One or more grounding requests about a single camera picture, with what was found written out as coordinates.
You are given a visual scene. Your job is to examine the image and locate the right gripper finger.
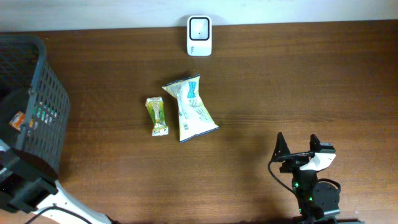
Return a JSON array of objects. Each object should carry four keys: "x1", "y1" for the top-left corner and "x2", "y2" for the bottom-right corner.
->
[
  {"x1": 310, "y1": 134, "x2": 320, "y2": 152},
  {"x1": 271, "y1": 132, "x2": 290, "y2": 161}
]

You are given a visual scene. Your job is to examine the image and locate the green yellow snack packet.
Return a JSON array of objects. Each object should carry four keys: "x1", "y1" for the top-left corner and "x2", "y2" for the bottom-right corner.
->
[{"x1": 146, "y1": 96, "x2": 169, "y2": 136}]

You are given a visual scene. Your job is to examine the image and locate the orange tissue pack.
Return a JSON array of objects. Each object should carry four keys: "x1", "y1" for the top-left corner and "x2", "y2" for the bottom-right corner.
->
[{"x1": 9, "y1": 111, "x2": 25, "y2": 131}]

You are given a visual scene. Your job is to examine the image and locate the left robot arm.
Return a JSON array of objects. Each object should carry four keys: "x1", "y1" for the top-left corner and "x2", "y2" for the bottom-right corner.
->
[{"x1": 1, "y1": 141, "x2": 117, "y2": 223}]

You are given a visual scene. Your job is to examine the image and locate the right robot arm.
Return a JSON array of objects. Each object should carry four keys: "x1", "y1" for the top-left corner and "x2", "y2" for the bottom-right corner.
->
[{"x1": 267, "y1": 133, "x2": 341, "y2": 223}]

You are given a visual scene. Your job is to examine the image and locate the white barcode scanner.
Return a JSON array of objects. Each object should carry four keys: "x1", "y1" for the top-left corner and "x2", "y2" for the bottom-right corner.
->
[{"x1": 187, "y1": 15, "x2": 213, "y2": 57}]

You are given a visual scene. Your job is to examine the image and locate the dark grey plastic basket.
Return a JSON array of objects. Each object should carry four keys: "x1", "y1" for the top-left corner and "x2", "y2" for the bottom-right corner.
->
[{"x1": 1, "y1": 35, "x2": 70, "y2": 175}]

